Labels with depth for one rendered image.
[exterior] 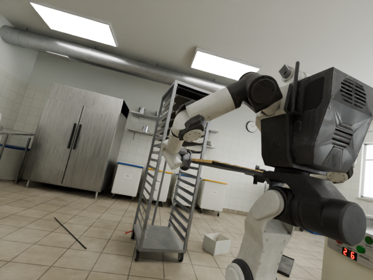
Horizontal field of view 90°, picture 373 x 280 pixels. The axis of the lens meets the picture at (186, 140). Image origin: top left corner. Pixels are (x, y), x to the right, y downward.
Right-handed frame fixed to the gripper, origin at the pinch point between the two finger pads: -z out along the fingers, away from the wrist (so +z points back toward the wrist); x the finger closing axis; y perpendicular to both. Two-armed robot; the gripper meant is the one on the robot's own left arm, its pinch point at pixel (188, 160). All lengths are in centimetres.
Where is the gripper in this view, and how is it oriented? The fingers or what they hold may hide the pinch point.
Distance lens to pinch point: 115.7
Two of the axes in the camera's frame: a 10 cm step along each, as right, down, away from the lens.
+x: 2.0, -9.7, 1.3
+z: -4.1, -2.1, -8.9
